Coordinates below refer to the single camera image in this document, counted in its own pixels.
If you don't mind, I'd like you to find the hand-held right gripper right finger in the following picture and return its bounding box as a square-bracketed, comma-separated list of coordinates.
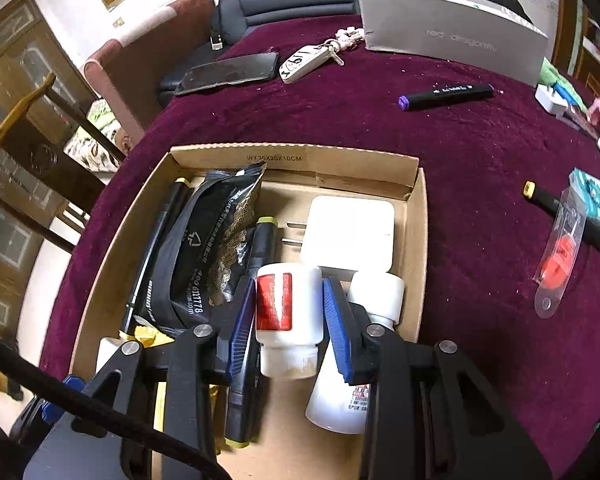
[321, 276, 553, 480]

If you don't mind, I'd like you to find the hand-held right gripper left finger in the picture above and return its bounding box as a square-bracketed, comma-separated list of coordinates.
[22, 276, 261, 480]

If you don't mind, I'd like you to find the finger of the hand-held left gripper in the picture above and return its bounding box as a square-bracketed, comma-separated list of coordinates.
[60, 374, 88, 403]
[27, 396, 56, 428]

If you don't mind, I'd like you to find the small white tube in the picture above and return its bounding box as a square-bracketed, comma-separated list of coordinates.
[96, 336, 131, 376]

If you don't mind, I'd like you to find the white bottle red label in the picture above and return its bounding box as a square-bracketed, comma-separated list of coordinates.
[255, 261, 326, 380]

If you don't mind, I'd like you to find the plain white bottle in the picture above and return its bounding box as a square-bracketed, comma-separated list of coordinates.
[305, 270, 406, 436]

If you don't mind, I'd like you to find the black marker olive cap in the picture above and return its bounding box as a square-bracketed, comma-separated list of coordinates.
[224, 216, 280, 450]

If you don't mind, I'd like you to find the brown cardboard box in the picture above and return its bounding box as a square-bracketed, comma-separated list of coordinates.
[67, 144, 428, 480]

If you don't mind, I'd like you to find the yellow snack packet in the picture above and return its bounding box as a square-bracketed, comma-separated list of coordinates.
[132, 324, 221, 433]

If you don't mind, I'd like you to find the black snack packet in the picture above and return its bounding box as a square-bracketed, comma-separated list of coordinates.
[130, 162, 267, 328]

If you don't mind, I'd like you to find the white power adapter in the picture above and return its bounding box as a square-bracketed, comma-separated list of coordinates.
[280, 195, 396, 273]

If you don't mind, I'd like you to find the black marker cream cap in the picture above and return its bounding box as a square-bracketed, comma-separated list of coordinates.
[119, 177, 193, 336]

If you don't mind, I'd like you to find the red item clear package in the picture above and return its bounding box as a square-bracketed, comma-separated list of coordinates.
[534, 187, 593, 320]

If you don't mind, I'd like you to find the black marker yellow cap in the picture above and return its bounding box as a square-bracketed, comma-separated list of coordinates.
[523, 181, 600, 258]

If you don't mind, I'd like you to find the wooden glass panel door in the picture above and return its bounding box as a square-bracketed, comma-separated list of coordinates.
[0, 0, 88, 341]

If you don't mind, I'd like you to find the printed green white cushion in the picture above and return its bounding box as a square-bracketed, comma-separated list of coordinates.
[62, 97, 133, 173]

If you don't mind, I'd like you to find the black smartphone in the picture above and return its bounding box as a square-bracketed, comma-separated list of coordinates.
[172, 51, 280, 97]

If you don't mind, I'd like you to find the black marker purple cap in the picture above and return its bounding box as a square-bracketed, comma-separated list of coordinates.
[397, 83, 496, 112]

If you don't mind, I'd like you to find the white car key fob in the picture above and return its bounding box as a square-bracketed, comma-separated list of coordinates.
[278, 45, 333, 84]

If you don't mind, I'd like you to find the wooden chair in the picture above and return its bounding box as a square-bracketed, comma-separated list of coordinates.
[0, 72, 128, 256]

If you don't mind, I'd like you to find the brown upholstered armchair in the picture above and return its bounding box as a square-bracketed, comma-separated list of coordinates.
[82, 0, 218, 146]

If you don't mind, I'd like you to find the teal packet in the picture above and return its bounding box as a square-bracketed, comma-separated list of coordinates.
[567, 167, 600, 226]

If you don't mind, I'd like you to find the small white charger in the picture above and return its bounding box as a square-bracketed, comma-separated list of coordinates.
[534, 84, 571, 120]

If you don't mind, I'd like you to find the grey rectangular box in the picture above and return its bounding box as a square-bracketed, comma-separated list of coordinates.
[355, 0, 551, 87]

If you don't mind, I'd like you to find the small blue item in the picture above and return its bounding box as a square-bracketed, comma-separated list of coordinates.
[555, 82, 588, 108]

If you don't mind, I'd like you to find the green plastic item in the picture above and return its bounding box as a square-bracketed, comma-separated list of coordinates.
[537, 57, 581, 96]

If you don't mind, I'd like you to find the wooden shelf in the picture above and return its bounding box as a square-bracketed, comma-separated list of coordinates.
[555, 0, 600, 106]

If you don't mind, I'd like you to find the black cable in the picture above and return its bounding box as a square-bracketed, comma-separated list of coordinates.
[0, 330, 231, 480]

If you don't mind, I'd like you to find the pink white rope keychain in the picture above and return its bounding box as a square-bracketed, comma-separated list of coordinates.
[322, 26, 368, 53]

